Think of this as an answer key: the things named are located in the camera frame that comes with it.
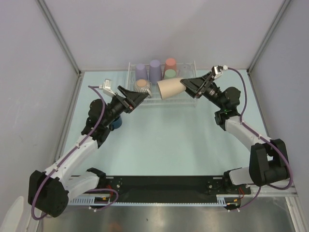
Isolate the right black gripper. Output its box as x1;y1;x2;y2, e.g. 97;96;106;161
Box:
180;72;225;110

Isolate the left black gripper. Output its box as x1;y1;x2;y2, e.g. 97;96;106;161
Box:
102;86;148;127

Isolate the beige plastic cup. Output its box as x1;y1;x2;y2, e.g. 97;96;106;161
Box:
157;78;186;100

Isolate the green plastic cup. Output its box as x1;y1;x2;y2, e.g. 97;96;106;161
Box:
164;69;177;79

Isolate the dark blue ceramic mug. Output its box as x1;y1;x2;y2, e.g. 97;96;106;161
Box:
110;116;122;131

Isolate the salmon pink plastic cup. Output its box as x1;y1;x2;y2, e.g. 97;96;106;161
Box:
164;58;177;71

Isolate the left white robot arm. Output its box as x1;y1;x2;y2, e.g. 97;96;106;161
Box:
28;86;149;220

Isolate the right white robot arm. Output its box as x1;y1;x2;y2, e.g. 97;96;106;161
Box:
180;71;293;194

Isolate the striped ceramic mug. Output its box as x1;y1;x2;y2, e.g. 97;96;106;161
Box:
133;79;153;98

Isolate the left lilac plastic cup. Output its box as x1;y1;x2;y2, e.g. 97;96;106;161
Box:
135;63;148;81

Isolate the tall lilac plastic cup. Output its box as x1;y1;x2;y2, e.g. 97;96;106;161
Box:
149;59;163;85

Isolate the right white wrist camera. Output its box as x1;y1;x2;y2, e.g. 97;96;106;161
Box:
211;65;228;80

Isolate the white wire dish rack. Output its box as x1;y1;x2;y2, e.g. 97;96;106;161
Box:
125;61;197;107

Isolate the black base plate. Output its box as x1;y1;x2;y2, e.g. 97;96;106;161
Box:
98;175;251;203

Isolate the slotted cable duct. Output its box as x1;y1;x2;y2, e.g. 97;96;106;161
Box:
68;194;238;207

